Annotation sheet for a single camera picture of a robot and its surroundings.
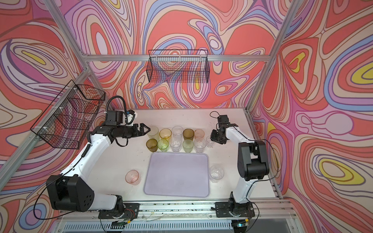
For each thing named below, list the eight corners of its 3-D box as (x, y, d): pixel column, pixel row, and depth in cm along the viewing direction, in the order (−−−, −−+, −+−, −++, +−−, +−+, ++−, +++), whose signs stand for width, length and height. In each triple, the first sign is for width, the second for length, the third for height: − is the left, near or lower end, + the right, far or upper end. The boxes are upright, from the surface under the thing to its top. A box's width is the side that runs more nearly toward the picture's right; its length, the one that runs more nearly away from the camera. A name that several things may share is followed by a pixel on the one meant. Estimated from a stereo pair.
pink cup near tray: (127, 185, 83) (123, 182, 78) (130, 173, 88) (127, 169, 82) (139, 185, 83) (136, 182, 78) (142, 174, 88) (139, 169, 82)
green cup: (158, 152, 96) (156, 147, 91) (159, 143, 101) (158, 138, 96) (168, 152, 96) (167, 147, 91) (169, 143, 101) (168, 138, 96)
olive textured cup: (147, 152, 97) (145, 146, 91) (149, 143, 101) (147, 138, 95) (158, 152, 97) (156, 146, 91) (159, 143, 101) (157, 138, 95)
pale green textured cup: (182, 152, 97) (182, 147, 91) (183, 144, 101) (182, 139, 96) (193, 152, 97) (193, 147, 92) (193, 144, 101) (193, 139, 96)
